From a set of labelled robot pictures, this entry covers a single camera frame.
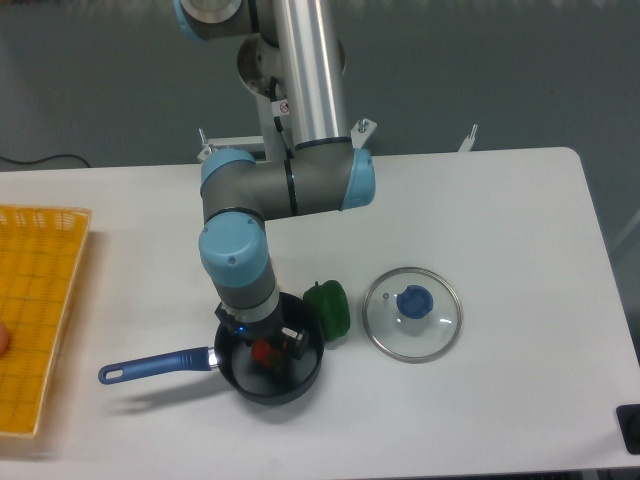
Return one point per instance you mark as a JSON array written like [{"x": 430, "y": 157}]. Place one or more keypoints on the black pot blue handle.
[{"x": 235, "y": 365}]

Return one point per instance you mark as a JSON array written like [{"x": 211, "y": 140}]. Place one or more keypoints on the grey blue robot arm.
[{"x": 292, "y": 61}]

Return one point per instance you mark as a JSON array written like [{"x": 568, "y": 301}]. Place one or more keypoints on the red toy pepper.
[{"x": 268, "y": 357}]

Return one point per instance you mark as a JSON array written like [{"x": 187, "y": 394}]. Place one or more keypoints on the black device at table corner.
[{"x": 628, "y": 419}]

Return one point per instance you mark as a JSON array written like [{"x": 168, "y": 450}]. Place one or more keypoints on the green toy pepper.
[{"x": 330, "y": 305}]

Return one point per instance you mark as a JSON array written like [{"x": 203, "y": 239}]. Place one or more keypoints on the orange object in basket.
[{"x": 5, "y": 338}]

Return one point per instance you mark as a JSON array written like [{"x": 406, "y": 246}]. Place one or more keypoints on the white table bracket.
[{"x": 469, "y": 141}]

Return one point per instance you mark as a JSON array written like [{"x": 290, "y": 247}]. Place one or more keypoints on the glass lid blue knob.
[{"x": 412, "y": 315}]

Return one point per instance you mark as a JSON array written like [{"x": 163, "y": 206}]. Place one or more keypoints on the yellow wicker basket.
[{"x": 41, "y": 252}]

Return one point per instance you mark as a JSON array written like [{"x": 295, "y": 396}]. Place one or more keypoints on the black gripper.
[{"x": 287, "y": 328}]

